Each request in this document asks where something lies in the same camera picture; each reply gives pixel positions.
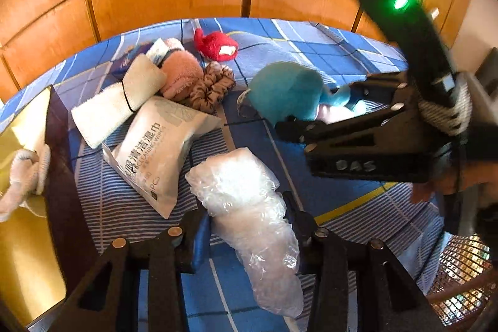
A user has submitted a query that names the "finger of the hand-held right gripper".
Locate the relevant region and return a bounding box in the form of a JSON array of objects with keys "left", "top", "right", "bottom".
[
  {"left": 275, "top": 110, "right": 423, "bottom": 154},
  {"left": 348, "top": 71, "right": 421, "bottom": 115}
]

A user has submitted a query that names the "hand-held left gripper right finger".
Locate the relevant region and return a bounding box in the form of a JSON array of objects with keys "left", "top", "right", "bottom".
[{"left": 282, "top": 192, "right": 448, "bottom": 332}]

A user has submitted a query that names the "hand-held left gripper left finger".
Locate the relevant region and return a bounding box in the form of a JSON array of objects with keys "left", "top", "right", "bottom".
[{"left": 49, "top": 210, "right": 213, "bottom": 332}]

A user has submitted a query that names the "clear bubble wrap bundle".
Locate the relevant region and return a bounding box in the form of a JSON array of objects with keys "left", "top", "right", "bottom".
[{"left": 185, "top": 147, "right": 305, "bottom": 318}]

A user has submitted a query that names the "blue plush elephant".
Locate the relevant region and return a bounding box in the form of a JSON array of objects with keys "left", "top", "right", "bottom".
[{"left": 237, "top": 62, "right": 370, "bottom": 124}]

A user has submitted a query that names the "white wet wipes pack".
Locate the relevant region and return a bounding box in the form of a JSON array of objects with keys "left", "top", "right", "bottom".
[{"left": 102, "top": 96, "right": 222, "bottom": 219}]

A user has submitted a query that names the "leopard print scrunchie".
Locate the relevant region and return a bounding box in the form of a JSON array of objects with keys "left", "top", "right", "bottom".
[{"left": 183, "top": 61, "right": 237, "bottom": 111}]

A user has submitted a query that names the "white towel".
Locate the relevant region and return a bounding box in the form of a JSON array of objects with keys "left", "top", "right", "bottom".
[{"left": 71, "top": 55, "right": 166, "bottom": 148}]

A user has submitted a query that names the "gold metal tray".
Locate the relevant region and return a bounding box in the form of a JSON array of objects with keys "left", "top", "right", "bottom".
[{"left": 0, "top": 85, "right": 98, "bottom": 332}]

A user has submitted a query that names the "white sock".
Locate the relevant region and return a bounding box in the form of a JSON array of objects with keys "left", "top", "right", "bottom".
[{"left": 0, "top": 143, "right": 52, "bottom": 222}]

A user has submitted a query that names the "blue tissue pack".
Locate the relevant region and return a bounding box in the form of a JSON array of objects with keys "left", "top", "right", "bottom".
[{"left": 116, "top": 38, "right": 172, "bottom": 76}]

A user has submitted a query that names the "person's right hand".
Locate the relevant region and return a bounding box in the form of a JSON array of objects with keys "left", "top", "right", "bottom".
[{"left": 411, "top": 160, "right": 498, "bottom": 203}]

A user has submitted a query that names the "bed with blue plaid sheet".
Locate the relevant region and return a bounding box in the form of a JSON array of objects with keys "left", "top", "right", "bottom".
[{"left": 0, "top": 18, "right": 448, "bottom": 332}]

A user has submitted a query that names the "red plush toy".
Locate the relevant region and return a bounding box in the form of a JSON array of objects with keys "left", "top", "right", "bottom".
[{"left": 194, "top": 28, "right": 239, "bottom": 62}]

